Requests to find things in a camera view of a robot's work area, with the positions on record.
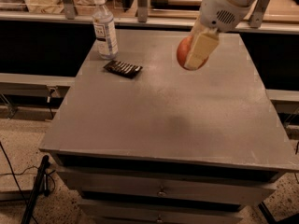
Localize grey metal rail shelf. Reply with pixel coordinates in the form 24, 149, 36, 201
0, 73, 75, 98

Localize black floor cable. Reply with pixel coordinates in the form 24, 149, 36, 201
0, 143, 40, 224

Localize grey drawer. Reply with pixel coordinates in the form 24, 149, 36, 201
57, 167, 276, 205
78, 199, 242, 224

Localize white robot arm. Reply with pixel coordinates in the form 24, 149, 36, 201
181, 0, 261, 70

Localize black tripod leg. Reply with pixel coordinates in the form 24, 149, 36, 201
21, 155, 50, 224

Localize black snack packet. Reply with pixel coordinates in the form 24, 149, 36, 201
104, 60, 143, 79

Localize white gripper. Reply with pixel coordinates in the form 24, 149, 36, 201
184, 0, 249, 70

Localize red apple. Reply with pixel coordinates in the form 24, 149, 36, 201
177, 35, 207, 71

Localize upper grey drawer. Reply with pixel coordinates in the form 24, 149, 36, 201
57, 167, 276, 205

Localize grey drawer cabinet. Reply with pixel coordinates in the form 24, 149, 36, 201
41, 30, 298, 216

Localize lower grey drawer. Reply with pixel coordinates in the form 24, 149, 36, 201
78, 199, 242, 224

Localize clear plastic water bottle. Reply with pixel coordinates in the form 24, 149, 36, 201
93, 0, 119, 60

